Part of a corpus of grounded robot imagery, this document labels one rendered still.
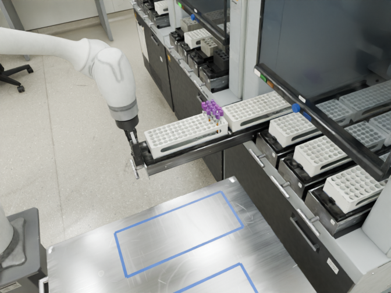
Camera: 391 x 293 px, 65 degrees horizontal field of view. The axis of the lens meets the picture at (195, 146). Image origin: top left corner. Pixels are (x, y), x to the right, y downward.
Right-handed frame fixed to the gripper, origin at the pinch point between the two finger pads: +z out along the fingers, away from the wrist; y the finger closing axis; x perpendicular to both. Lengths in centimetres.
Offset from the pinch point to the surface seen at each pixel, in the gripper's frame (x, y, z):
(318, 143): -57, -28, -7
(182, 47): -46, 71, -1
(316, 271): -45, -53, 29
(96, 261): 20.4, -35.2, -2.1
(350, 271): -45, -62, 11
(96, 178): 25, 76, 80
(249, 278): -14, -56, -2
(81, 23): -4, 350, 75
